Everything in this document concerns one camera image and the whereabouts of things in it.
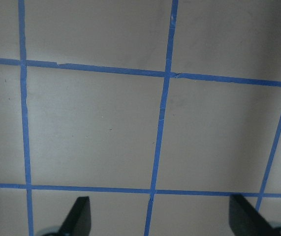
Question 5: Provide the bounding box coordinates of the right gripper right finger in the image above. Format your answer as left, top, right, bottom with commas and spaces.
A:
229, 194, 281, 236

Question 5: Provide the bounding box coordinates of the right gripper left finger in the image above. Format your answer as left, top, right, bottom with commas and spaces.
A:
59, 197, 92, 236

